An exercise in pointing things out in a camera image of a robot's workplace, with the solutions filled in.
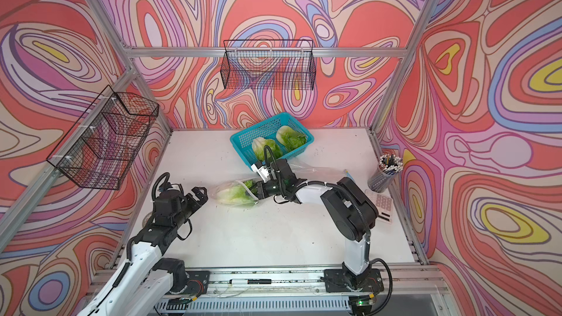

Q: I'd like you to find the back black wire basket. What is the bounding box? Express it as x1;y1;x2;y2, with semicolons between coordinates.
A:
220;39;316;91

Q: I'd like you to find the small perforated bag with cabbage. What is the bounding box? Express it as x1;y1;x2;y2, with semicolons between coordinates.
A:
212;177;261;209

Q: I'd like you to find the teal plastic basket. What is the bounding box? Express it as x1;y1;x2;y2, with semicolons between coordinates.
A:
230;113;315;168

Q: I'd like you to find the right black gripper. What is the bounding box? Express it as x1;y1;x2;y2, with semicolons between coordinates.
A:
245;179;286;200

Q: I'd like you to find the black wire basket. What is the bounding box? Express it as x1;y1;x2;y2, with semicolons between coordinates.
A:
220;39;316;91
46;86;160;190

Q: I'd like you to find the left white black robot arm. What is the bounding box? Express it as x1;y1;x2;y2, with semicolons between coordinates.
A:
79;172;209;315

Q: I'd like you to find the aluminium frame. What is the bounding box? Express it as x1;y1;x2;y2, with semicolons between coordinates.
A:
0;0;458;269

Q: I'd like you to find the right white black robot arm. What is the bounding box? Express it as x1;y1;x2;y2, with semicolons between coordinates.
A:
251;146;388;296

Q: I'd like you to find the green chinese cabbage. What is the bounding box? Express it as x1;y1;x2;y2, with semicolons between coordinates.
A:
251;137;284;163
276;125;307;152
217;179;260;207

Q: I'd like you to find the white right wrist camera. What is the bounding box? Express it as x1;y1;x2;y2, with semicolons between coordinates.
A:
250;162;272;182

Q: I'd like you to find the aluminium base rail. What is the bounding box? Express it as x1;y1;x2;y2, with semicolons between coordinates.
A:
74;265;458;316

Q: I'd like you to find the clear blue zip-top bag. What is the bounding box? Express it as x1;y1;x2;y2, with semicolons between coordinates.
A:
288;158;354;183

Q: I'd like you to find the left black wire basket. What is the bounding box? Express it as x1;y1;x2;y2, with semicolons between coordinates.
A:
46;86;160;190

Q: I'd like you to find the cup of pens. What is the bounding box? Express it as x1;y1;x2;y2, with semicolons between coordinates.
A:
367;154;404;193

